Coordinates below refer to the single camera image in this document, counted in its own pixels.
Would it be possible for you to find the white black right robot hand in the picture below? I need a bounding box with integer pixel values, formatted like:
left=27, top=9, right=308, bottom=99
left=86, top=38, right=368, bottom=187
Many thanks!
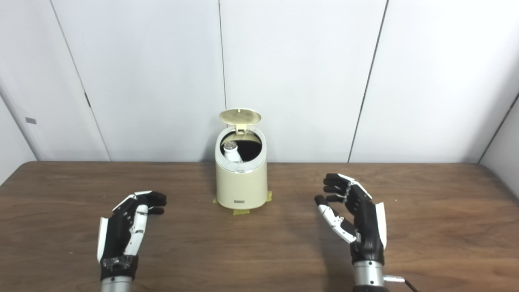
left=315, top=173, right=387, bottom=265

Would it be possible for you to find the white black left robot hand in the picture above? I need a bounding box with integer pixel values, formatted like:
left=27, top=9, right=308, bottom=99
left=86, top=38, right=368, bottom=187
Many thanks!
left=97, top=191, right=167, bottom=280

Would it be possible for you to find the cream-colored bin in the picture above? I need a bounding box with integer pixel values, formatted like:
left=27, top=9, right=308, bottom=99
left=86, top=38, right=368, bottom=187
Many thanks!
left=215, top=126, right=268, bottom=210

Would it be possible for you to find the small white plastic bottle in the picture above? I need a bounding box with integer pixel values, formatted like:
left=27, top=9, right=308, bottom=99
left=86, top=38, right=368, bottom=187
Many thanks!
left=223, top=142, right=244, bottom=163

